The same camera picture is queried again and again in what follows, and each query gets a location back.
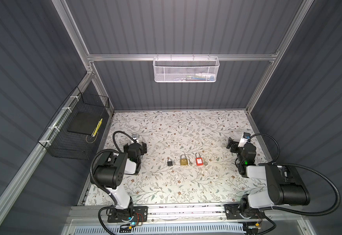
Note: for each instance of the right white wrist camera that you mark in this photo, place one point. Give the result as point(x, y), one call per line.
point(243, 140)

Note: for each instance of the black flat box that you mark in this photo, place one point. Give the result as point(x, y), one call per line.
point(83, 123)

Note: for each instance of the red safety padlock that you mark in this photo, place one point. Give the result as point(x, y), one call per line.
point(200, 160)

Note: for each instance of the black wire basket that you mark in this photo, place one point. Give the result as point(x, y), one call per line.
point(60, 143)

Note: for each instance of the small black padlock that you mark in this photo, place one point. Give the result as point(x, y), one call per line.
point(169, 162)

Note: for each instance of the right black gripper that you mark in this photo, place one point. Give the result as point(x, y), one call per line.
point(235, 148)

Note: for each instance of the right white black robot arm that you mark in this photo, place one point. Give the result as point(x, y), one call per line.
point(284, 185)

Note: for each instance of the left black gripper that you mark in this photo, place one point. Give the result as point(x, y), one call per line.
point(142, 149)

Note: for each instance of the white wire mesh basket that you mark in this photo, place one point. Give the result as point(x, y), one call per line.
point(166, 69)

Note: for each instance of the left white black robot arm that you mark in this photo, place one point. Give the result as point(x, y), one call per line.
point(107, 172)

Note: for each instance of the brass padlock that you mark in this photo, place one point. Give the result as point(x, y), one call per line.
point(184, 160)

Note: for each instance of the yellow marker pen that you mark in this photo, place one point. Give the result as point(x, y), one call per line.
point(97, 127)

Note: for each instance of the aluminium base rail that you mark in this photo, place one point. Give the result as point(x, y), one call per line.
point(156, 213)

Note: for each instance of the items in white basket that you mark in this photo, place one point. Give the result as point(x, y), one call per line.
point(207, 77)

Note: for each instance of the white perforated cable duct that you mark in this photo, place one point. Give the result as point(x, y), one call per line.
point(181, 228)

